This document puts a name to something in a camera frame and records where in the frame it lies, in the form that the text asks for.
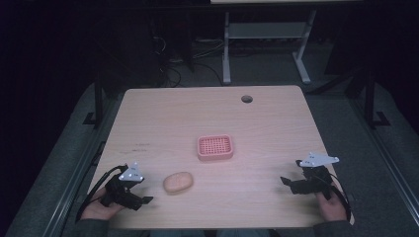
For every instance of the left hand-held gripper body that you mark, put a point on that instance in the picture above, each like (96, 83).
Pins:
(123, 192)

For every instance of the pink slotted soap dish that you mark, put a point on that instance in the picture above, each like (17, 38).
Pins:
(215, 147)

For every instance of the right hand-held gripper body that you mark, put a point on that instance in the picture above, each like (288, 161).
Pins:
(313, 182)

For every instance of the person's left hand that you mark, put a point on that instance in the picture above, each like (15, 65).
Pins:
(99, 210)

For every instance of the white metal table frame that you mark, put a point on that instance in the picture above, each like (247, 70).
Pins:
(267, 30)

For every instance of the black metal stand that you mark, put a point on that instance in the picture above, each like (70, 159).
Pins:
(370, 98)
(98, 105)

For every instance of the person's right hand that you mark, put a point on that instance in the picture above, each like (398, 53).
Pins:
(331, 207)

